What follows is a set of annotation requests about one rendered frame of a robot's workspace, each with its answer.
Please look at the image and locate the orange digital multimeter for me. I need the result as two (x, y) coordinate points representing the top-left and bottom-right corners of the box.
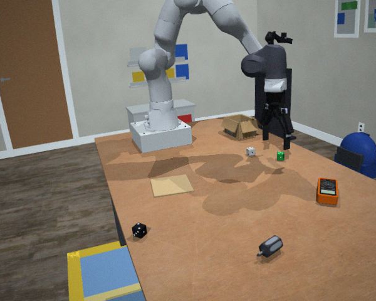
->
(316, 178), (338, 205)

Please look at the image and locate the white die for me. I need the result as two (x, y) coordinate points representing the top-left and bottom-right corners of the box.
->
(246, 147), (255, 156)

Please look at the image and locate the green die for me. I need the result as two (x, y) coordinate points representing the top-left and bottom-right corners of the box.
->
(277, 152), (285, 161)

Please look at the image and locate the beige square mat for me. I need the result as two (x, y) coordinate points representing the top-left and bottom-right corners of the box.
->
(150, 174), (194, 197)

